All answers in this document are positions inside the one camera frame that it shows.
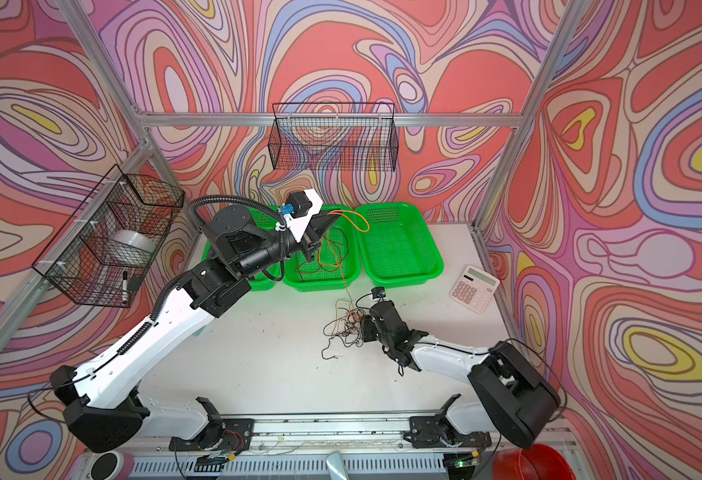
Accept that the white pink calculator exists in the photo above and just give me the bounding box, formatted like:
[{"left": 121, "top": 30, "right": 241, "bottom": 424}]
[{"left": 450, "top": 266, "right": 500, "bottom": 314}]

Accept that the black wire basket left wall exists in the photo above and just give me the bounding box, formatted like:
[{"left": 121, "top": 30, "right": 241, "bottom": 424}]
[{"left": 32, "top": 166, "right": 185, "bottom": 308}]

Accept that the red orange cable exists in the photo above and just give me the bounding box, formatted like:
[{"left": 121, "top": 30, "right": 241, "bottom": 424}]
[{"left": 293, "top": 224, "right": 352, "bottom": 283}]

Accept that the red bucket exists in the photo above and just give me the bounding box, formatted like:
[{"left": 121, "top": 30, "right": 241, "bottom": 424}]
[{"left": 492, "top": 444, "right": 577, "bottom": 480}]

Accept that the middle green plastic basket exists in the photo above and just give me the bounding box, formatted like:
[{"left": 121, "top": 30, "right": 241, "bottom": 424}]
[{"left": 284, "top": 205, "right": 362, "bottom": 292}]

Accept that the grey round speaker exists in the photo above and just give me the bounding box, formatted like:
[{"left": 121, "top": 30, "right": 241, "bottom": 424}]
[{"left": 87, "top": 451, "right": 135, "bottom": 480}]

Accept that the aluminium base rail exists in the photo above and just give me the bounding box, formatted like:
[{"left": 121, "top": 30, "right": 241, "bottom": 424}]
[{"left": 116, "top": 410, "right": 574, "bottom": 480}]

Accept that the cable bundle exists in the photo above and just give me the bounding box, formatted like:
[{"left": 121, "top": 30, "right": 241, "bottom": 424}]
[{"left": 320, "top": 302, "right": 376, "bottom": 361}]

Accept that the right green plastic basket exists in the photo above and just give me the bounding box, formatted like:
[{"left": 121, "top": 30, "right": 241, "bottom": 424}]
[{"left": 355, "top": 202, "right": 444, "bottom": 288}]

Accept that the left green plastic basket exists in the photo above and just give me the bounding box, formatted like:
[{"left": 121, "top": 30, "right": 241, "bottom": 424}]
[{"left": 203, "top": 205, "right": 284, "bottom": 291}]

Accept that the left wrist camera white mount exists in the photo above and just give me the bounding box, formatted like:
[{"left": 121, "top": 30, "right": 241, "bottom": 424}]
[{"left": 275, "top": 189, "right": 324, "bottom": 242}]

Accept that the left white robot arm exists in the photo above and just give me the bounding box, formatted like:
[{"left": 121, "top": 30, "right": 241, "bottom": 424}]
[{"left": 50, "top": 189, "right": 341, "bottom": 453}]

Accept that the black wire basket wall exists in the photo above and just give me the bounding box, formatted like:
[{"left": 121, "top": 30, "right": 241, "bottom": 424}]
[
  {"left": 268, "top": 101, "right": 399, "bottom": 172},
  {"left": 32, "top": 166, "right": 185, "bottom": 308}
]

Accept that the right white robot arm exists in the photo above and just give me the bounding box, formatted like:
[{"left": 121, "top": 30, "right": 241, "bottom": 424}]
[{"left": 361, "top": 300, "right": 562, "bottom": 449}]

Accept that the black wire basket back wall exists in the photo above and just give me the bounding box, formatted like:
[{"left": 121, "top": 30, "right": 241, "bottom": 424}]
[{"left": 268, "top": 101, "right": 399, "bottom": 172}]

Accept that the green plastic basket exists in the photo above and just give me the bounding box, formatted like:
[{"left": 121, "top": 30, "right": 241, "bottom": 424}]
[
  {"left": 355, "top": 202, "right": 444, "bottom": 288},
  {"left": 284, "top": 205, "right": 362, "bottom": 292},
  {"left": 203, "top": 205, "right": 284, "bottom": 291}
]

